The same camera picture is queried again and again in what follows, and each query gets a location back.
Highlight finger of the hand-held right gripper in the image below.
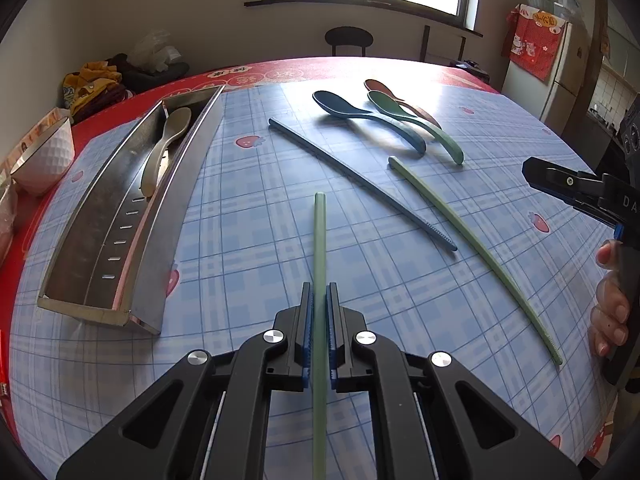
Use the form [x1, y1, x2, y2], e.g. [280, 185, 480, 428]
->
[521, 157, 577, 207]

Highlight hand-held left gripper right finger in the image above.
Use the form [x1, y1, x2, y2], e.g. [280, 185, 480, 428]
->
[326, 282, 583, 480]

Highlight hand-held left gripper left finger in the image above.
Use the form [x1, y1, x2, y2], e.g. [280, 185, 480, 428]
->
[56, 282, 316, 480]

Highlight green chopstick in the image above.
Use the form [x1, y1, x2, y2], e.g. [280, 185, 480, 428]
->
[388, 156, 564, 366]
[311, 191, 329, 480]

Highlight blue chopstick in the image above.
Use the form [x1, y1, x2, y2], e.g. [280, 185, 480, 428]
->
[268, 118, 459, 253]

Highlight green spoon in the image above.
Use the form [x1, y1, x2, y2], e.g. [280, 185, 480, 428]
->
[367, 90, 465, 166]

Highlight brown spoon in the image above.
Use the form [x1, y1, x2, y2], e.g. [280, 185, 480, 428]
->
[364, 79, 443, 129]

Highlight blue spoon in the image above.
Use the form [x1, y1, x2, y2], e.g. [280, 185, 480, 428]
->
[312, 91, 427, 155]

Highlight steel utensil tray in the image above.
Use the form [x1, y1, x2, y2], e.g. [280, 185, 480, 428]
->
[37, 84, 226, 336]

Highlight beige spoon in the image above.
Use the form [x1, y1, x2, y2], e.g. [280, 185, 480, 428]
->
[140, 107, 193, 198]

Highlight person's right hand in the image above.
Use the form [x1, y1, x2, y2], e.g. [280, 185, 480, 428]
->
[590, 240, 631, 358]

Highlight white refrigerator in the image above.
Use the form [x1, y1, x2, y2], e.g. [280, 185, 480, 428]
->
[502, 7, 597, 133]

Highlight red printed cloth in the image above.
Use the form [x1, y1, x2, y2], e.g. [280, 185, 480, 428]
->
[502, 4, 571, 82]

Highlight clear containers on refrigerator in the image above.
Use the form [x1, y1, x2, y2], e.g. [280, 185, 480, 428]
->
[525, 0, 583, 20]

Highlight black round chair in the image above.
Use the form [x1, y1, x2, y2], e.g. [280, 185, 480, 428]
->
[325, 26, 374, 59]

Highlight red printed tablecloth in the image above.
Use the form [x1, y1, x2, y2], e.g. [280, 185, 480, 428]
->
[0, 55, 503, 461]

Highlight white dimpled bowl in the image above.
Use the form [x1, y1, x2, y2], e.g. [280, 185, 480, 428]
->
[10, 116, 76, 197]

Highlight plastic-wrapped bowl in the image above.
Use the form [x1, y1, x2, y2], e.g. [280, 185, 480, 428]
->
[0, 180, 19, 263]

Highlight clear plastic bag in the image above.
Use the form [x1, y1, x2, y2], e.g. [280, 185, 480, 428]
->
[132, 30, 181, 74]

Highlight yellow clothing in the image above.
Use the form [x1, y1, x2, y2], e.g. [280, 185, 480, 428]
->
[62, 62, 128, 122]

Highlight tissue pack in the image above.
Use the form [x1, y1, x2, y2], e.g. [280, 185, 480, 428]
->
[0, 107, 71, 171]

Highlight dark folding frame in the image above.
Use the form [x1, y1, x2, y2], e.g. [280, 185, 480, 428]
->
[420, 25, 468, 67]

